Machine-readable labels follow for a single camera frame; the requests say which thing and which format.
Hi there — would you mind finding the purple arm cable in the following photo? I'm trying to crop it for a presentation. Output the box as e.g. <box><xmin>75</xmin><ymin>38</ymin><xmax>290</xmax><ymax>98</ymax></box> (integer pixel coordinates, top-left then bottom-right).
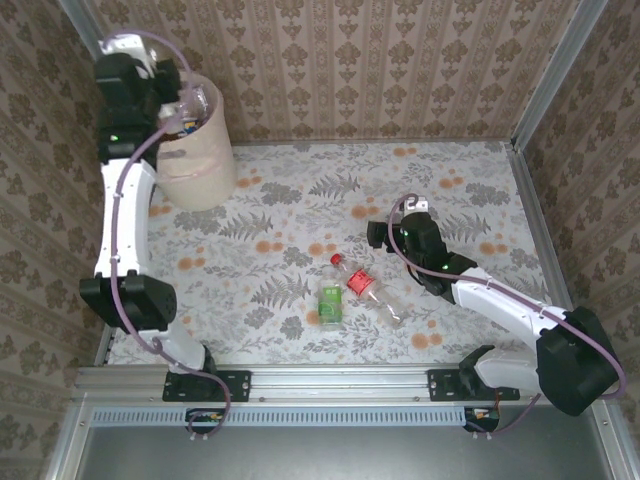
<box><xmin>387</xmin><ymin>193</ymin><xmax>629</xmax><ymax>441</ymax></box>
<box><xmin>102</xmin><ymin>29</ymin><xmax>232</xmax><ymax>444</ymax></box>

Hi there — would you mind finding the grey slotted cable duct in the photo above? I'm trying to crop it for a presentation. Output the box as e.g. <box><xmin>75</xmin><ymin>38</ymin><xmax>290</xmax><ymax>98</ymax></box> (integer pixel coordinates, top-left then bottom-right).
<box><xmin>92</xmin><ymin>405</ymin><xmax>464</xmax><ymax>427</ymax></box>

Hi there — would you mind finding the beige round bin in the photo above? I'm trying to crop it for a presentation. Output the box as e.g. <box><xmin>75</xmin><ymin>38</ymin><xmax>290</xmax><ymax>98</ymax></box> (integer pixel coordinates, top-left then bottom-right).
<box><xmin>152</xmin><ymin>69</ymin><xmax>239</xmax><ymax>210</ymax></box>

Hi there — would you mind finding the grey metal front panel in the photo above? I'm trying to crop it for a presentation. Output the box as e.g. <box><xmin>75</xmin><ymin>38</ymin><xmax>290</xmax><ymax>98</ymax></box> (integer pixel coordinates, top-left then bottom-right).
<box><xmin>47</xmin><ymin>404</ymin><xmax>634</xmax><ymax>480</ymax></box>

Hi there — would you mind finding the green label plastic bottle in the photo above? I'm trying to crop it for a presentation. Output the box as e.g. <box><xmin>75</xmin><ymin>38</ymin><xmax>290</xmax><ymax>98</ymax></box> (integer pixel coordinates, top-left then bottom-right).
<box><xmin>315</xmin><ymin>264</ymin><xmax>345</xmax><ymax>331</ymax></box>

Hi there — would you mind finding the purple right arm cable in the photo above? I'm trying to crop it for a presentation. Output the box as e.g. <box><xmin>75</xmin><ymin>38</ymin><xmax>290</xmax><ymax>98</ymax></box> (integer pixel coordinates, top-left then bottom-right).
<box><xmin>387</xmin><ymin>193</ymin><xmax>629</xmax><ymax>441</ymax></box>

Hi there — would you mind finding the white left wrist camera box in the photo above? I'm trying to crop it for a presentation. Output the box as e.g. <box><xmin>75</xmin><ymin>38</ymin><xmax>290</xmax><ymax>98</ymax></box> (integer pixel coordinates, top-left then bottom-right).
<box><xmin>98</xmin><ymin>38</ymin><xmax>151</xmax><ymax>69</ymax></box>

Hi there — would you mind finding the blue yellow label plastic bottle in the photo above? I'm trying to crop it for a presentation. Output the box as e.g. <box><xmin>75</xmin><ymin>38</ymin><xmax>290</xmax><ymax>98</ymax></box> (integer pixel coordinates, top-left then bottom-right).
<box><xmin>159</xmin><ymin>83</ymin><xmax>211</xmax><ymax>139</ymax></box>

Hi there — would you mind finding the aluminium frame post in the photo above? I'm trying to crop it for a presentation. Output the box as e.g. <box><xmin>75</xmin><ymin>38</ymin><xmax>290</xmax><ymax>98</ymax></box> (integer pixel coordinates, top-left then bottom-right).
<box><xmin>57</xmin><ymin>0</ymin><xmax>119</xmax><ymax>56</ymax></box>
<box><xmin>510</xmin><ymin>0</ymin><xmax>609</xmax><ymax>151</ymax></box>

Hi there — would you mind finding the red label red cap bottle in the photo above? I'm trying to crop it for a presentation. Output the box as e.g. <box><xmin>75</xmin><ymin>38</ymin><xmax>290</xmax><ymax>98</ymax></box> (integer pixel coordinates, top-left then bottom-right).
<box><xmin>328</xmin><ymin>252</ymin><xmax>409</xmax><ymax>329</ymax></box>

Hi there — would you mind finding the aluminium table side rail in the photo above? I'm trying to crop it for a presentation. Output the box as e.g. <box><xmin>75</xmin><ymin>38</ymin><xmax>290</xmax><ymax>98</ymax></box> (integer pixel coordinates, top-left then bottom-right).
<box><xmin>504</xmin><ymin>142</ymin><xmax>591</xmax><ymax>321</ymax></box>
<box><xmin>93</xmin><ymin>324</ymin><xmax>126</xmax><ymax>366</ymax></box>

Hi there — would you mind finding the aluminium front rail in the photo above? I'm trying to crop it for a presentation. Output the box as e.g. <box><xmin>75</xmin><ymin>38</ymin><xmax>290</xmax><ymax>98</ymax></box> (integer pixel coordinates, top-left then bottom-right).
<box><xmin>74</xmin><ymin>364</ymin><xmax>611</xmax><ymax>401</ymax></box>

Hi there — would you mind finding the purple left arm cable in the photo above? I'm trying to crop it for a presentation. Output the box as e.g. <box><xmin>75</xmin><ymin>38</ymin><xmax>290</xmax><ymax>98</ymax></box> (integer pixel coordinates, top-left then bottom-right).
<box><xmin>102</xmin><ymin>29</ymin><xmax>232</xmax><ymax>444</ymax></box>

